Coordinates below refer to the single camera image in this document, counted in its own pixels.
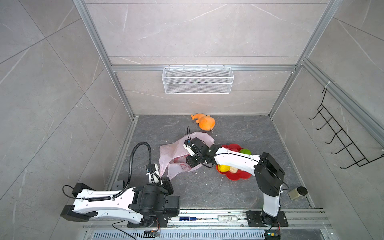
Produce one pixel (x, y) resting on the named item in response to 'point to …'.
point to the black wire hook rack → (359, 158)
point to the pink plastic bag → (172, 156)
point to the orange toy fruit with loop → (206, 122)
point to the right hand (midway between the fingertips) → (188, 159)
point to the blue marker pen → (187, 218)
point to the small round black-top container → (118, 185)
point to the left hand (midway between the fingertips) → (170, 178)
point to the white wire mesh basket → (198, 80)
